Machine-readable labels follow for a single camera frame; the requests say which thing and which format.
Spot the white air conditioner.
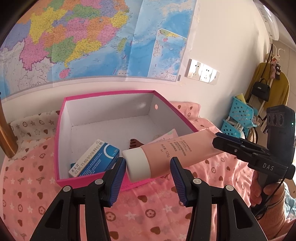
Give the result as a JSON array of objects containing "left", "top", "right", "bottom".
[{"left": 253, "top": 0, "right": 280, "bottom": 41}]

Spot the black handbag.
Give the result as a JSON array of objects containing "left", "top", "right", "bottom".
[{"left": 251, "top": 78, "right": 270, "bottom": 101}]

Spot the colourful wall map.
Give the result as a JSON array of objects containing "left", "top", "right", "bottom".
[{"left": 1, "top": 1, "right": 197, "bottom": 98}]

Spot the yellow hanging coat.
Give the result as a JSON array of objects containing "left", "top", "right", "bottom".
[{"left": 244, "top": 62, "right": 290, "bottom": 117}]

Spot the blue plastic basket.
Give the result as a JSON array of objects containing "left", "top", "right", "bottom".
[{"left": 221, "top": 97, "right": 258, "bottom": 138}]

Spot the pink cream tube white cap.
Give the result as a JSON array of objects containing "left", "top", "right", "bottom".
[{"left": 122, "top": 130, "right": 222, "bottom": 182}]

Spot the wooden bed post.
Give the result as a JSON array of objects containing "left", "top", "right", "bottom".
[{"left": 0, "top": 102, "right": 18, "bottom": 158}]

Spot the brown wooden object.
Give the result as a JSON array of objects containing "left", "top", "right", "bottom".
[{"left": 129, "top": 138, "right": 144, "bottom": 149}]

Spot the white wall socket panel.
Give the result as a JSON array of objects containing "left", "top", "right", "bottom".
[{"left": 185, "top": 59, "right": 220, "bottom": 85}]

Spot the right hand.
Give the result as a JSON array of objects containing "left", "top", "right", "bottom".
[{"left": 249, "top": 171, "right": 285, "bottom": 207}]

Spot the blue white medicine box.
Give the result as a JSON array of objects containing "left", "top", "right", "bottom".
[{"left": 68, "top": 139, "right": 120, "bottom": 178}]

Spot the pink cardboard box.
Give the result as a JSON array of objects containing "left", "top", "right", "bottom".
[{"left": 54, "top": 90, "right": 197, "bottom": 188}]

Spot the pink paper packet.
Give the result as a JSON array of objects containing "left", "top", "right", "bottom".
[{"left": 151, "top": 129, "right": 178, "bottom": 143}]

